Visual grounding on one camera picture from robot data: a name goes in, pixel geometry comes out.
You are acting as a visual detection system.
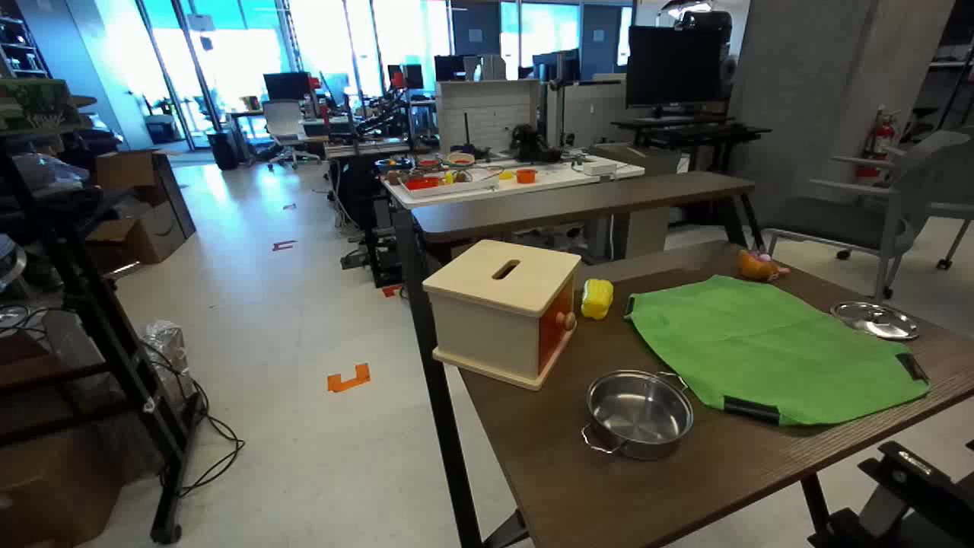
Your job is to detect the dark long bench table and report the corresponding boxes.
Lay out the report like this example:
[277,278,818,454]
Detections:
[396,170,765,295]

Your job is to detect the orange plush toy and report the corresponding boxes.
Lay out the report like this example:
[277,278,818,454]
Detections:
[738,249,787,279]

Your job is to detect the cardboard boxes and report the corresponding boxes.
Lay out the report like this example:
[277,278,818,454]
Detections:
[87,148,196,270]

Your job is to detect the green cloth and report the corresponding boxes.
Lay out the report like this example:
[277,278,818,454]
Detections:
[627,274,931,427]

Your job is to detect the black monitor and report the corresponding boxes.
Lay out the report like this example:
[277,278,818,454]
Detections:
[627,12,730,106]

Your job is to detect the black metal rack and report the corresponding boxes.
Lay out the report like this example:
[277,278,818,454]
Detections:
[0,97,203,545]

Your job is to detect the yellow block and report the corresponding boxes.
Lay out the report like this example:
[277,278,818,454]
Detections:
[581,278,614,321]

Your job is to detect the red fire extinguisher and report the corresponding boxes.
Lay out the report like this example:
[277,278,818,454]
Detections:
[854,106,898,183]

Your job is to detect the wooden box with red drawer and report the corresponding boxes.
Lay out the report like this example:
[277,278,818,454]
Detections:
[424,240,581,391]

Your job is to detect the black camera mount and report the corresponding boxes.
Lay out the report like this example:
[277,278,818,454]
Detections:
[802,440,974,548]

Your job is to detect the orange floor tape marker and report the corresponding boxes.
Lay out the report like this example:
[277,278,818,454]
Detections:
[326,362,372,394]

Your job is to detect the silver pot lid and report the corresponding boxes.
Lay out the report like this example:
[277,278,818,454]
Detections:
[832,298,918,340]

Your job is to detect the silver pot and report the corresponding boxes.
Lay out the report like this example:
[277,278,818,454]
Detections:
[577,369,697,464]

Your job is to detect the white table with clutter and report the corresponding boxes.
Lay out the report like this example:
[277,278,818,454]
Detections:
[385,151,642,209]

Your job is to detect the grey office chair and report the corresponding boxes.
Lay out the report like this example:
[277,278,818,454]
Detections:
[760,130,970,298]

